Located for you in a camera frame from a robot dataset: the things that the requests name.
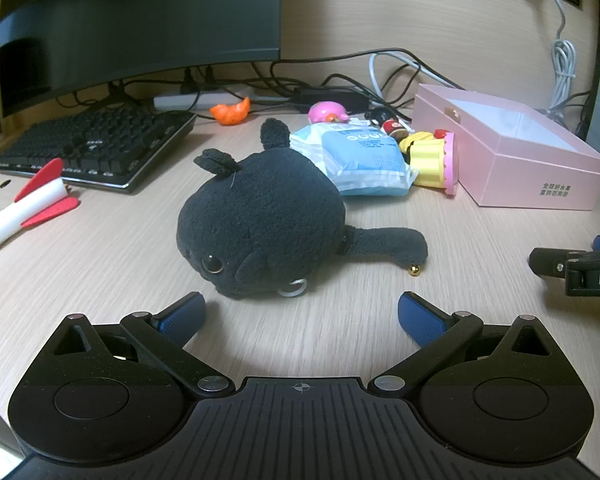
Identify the black curved monitor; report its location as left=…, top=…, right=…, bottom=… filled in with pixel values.
left=0, top=0, right=283, bottom=117

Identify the black plush toy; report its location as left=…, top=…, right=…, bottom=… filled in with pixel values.
left=176, top=117, right=429, bottom=300

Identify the yellow pink cupcake toy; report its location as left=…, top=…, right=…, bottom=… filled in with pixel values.
left=410, top=131, right=460, bottom=196

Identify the white thin cable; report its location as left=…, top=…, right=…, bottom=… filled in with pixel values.
left=369, top=51, right=433, bottom=103

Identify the grey power strip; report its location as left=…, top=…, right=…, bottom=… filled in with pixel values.
left=153, top=85, right=253, bottom=111

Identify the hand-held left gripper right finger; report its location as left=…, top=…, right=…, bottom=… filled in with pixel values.
left=367, top=290, right=553, bottom=400

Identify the light wooden desktop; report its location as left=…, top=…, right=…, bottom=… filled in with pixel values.
left=0, top=80, right=600, bottom=480

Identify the pink round toy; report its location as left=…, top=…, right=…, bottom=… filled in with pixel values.
left=307, top=101, right=352, bottom=125

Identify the pink box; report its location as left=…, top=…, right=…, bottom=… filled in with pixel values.
left=412, top=84, right=600, bottom=209

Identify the white bundled usb cable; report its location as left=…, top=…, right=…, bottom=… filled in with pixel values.
left=517, top=0, right=578, bottom=113

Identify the orange toy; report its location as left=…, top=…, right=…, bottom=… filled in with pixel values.
left=210, top=97, right=252, bottom=126

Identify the black keyboard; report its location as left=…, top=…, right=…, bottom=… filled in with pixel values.
left=0, top=105, right=197, bottom=195

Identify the small red black figurine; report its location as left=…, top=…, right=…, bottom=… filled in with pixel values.
left=379, top=117, right=412, bottom=142

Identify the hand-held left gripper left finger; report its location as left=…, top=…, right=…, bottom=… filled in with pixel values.
left=50, top=291, right=236, bottom=400

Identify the blue tissue packet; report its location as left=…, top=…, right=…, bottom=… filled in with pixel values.
left=289, top=121, right=420, bottom=197

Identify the red white foam rocket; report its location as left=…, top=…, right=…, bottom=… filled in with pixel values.
left=0, top=157, right=81, bottom=261

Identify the tangle of black cables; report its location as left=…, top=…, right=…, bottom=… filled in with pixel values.
left=55, top=47, right=468, bottom=117

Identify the black power adapter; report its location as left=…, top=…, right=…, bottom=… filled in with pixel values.
left=292, top=87, right=368, bottom=113

